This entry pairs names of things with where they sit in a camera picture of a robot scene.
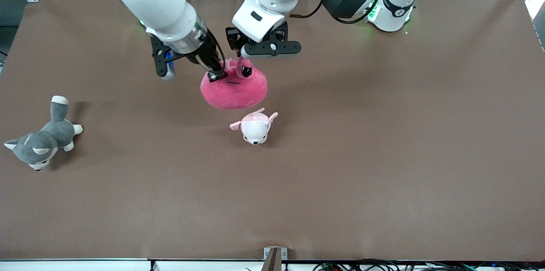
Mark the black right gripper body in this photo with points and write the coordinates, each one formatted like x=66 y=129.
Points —
x=206 y=55

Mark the pink round plush toy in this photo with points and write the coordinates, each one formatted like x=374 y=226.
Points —
x=238 y=92

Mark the white pink plush puppy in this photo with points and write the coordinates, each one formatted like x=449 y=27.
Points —
x=254 y=128

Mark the grey white plush husky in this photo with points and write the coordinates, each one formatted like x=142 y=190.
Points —
x=51 y=135

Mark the white side panel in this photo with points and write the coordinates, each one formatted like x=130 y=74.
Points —
x=538 y=15

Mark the metal table edge bracket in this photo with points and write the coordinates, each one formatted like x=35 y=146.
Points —
x=274 y=260

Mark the white table edge rail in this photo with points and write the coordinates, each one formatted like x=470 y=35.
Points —
x=85 y=266

